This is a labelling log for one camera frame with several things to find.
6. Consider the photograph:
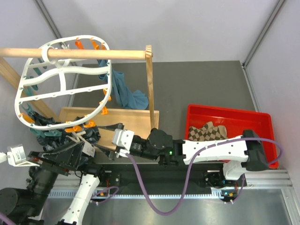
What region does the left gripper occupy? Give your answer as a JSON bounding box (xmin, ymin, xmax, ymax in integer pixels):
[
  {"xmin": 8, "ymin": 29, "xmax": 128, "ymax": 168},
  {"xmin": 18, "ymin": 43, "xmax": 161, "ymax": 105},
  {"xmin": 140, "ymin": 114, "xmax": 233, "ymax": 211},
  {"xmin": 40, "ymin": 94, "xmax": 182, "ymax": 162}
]
[{"xmin": 26, "ymin": 139, "xmax": 85, "ymax": 214}]

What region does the orange clip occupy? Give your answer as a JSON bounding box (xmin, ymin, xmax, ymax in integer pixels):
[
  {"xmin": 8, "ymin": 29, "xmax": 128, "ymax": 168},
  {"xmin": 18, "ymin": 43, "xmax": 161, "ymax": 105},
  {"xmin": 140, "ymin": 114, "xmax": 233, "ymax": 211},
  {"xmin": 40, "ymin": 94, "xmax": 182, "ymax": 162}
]
[
  {"xmin": 65, "ymin": 125, "xmax": 82, "ymax": 133},
  {"xmin": 84, "ymin": 120, "xmax": 97, "ymax": 128},
  {"xmin": 101, "ymin": 106, "xmax": 108, "ymax": 115},
  {"xmin": 19, "ymin": 113, "xmax": 35, "ymax": 124}
]

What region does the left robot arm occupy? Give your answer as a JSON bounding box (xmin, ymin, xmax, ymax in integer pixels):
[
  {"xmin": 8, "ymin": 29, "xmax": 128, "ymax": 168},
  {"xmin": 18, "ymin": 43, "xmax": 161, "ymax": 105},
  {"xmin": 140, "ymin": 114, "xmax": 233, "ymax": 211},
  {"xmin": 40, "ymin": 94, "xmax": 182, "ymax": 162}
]
[{"xmin": 0, "ymin": 141, "xmax": 106, "ymax": 225}]

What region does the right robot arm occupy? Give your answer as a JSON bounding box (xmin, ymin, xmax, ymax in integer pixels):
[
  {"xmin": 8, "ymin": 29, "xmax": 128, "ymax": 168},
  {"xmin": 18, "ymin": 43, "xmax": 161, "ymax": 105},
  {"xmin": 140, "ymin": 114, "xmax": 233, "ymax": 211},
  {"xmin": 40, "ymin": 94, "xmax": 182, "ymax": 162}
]
[{"xmin": 95, "ymin": 123, "xmax": 269, "ymax": 186}]

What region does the teal clip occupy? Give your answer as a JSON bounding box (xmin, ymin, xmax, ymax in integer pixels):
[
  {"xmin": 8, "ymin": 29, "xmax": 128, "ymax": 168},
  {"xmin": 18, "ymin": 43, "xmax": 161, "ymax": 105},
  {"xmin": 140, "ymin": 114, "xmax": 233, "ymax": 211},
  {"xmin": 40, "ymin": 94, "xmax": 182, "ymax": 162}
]
[
  {"xmin": 20, "ymin": 103, "xmax": 35, "ymax": 117},
  {"xmin": 23, "ymin": 85, "xmax": 38, "ymax": 97}
]

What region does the white plastic sock hanger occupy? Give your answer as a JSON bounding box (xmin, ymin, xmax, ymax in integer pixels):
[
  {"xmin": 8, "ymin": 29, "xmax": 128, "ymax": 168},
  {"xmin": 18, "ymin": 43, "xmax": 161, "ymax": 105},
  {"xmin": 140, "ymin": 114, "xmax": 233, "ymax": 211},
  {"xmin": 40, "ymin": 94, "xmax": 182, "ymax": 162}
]
[{"xmin": 15, "ymin": 35, "xmax": 112, "ymax": 131}]

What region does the wooden rack base tray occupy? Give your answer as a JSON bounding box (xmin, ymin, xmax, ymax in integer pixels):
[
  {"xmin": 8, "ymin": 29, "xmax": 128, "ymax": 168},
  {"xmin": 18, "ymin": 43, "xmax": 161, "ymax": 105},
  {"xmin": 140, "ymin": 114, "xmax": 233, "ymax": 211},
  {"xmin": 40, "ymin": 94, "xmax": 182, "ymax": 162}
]
[{"xmin": 59, "ymin": 107, "xmax": 151, "ymax": 150}]

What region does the teal blue sock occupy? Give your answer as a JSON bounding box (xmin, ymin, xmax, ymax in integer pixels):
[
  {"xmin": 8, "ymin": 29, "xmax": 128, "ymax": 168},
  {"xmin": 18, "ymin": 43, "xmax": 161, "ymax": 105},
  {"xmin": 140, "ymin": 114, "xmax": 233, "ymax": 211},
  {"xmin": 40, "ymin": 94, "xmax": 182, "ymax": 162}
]
[{"xmin": 111, "ymin": 68, "xmax": 149, "ymax": 110}]

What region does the brown argyle sock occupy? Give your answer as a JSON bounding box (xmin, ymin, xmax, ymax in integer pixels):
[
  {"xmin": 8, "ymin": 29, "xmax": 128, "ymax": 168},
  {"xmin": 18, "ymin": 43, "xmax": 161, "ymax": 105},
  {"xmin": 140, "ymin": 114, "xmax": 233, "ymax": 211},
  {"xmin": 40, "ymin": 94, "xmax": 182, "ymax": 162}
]
[{"xmin": 187, "ymin": 121, "xmax": 228, "ymax": 142}]

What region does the wooden rod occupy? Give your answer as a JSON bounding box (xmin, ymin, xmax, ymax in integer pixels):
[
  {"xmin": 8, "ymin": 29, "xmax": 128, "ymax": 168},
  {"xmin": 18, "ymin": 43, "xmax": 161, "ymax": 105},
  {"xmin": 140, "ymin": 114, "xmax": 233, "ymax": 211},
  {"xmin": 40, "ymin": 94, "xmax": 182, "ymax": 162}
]
[{"xmin": 0, "ymin": 48, "xmax": 152, "ymax": 60}]

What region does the red plastic tray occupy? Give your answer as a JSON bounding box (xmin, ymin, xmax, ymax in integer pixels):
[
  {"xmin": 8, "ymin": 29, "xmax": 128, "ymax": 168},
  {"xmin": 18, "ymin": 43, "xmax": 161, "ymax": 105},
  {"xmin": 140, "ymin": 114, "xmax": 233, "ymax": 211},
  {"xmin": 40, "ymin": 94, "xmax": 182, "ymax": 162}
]
[{"xmin": 183, "ymin": 104, "xmax": 279, "ymax": 169}]

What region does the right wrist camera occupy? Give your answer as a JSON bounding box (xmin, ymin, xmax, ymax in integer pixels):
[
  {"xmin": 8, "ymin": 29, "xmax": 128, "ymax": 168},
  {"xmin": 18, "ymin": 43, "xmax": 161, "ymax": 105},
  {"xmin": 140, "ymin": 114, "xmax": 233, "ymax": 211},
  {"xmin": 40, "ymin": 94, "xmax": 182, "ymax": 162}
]
[{"xmin": 112, "ymin": 128, "xmax": 135, "ymax": 151}]

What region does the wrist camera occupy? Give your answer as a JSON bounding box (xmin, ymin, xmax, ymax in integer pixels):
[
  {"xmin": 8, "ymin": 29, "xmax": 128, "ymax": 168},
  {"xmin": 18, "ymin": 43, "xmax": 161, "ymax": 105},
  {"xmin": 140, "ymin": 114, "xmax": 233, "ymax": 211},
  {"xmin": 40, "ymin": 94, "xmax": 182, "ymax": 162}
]
[
  {"xmin": 112, "ymin": 128, "xmax": 135, "ymax": 151},
  {"xmin": 0, "ymin": 145, "xmax": 39, "ymax": 167}
]

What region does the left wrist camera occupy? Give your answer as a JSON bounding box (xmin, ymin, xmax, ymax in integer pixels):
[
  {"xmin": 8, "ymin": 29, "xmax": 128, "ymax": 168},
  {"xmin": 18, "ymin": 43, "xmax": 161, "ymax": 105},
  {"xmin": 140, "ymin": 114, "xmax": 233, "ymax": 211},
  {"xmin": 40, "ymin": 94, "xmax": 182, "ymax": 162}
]
[{"xmin": 0, "ymin": 145, "xmax": 39, "ymax": 167}]

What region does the wooden rack upright post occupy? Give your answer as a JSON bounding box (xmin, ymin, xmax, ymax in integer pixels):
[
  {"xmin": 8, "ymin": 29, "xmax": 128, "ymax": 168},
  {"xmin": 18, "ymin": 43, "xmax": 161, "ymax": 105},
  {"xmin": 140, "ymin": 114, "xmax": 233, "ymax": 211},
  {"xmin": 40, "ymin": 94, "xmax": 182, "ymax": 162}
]
[{"xmin": 145, "ymin": 45, "xmax": 155, "ymax": 129}]

